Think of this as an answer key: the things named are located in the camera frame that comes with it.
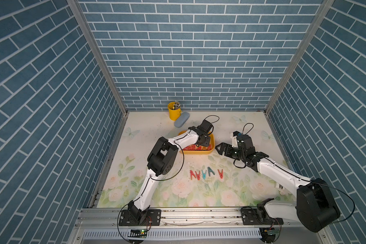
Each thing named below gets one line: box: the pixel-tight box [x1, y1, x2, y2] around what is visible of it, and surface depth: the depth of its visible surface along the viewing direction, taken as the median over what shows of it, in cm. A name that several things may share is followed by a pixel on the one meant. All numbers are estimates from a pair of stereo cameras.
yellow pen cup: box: [167, 101, 182, 121], surface depth 111 cm
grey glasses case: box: [173, 111, 190, 129], surface depth 116 cm
